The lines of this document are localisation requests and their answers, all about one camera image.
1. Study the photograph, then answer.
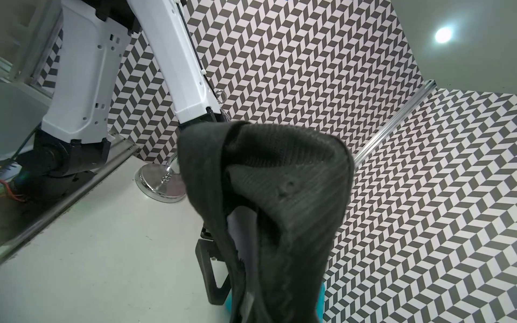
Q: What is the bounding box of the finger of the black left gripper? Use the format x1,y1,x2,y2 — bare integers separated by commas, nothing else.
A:
195,227,231,306

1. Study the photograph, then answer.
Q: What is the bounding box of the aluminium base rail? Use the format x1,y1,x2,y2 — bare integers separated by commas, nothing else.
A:
1,139,140,262

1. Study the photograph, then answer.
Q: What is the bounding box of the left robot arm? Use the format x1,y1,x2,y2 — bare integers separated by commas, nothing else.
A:
13,1,225,201

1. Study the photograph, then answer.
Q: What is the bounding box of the teal plastic basket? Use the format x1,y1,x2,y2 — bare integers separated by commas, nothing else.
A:
224,283,325,323

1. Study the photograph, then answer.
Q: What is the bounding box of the black cap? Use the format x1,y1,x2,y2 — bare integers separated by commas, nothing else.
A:
178,121,355,322

